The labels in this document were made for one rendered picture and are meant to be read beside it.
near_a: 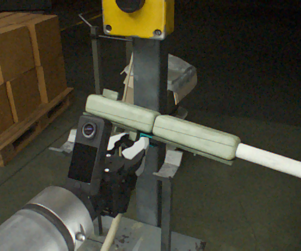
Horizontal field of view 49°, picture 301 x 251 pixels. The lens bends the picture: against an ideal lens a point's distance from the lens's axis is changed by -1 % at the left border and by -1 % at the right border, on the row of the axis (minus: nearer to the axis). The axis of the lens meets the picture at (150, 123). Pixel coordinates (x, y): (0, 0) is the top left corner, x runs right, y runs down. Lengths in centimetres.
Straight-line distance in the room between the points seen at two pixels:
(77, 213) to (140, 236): 45
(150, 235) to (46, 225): 49
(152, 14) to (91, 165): 27
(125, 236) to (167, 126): 38
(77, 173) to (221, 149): 24
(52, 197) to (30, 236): 6
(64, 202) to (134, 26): 32
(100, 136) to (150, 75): 25
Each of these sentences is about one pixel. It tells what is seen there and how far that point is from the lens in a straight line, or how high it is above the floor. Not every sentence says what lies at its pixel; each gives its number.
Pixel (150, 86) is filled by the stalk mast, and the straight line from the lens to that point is 69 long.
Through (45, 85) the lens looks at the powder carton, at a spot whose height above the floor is 32.
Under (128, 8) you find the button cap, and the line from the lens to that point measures 58.
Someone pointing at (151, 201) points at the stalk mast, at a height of 87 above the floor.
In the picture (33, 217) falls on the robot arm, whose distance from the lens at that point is 43.
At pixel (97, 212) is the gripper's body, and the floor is 108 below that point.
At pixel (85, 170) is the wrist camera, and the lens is 49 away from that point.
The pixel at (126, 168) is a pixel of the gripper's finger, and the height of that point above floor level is 113.
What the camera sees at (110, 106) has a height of 116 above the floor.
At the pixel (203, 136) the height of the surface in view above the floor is 115.
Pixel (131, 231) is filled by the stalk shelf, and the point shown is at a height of 79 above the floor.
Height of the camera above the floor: 144
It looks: 28 degrees down
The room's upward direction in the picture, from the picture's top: straight up
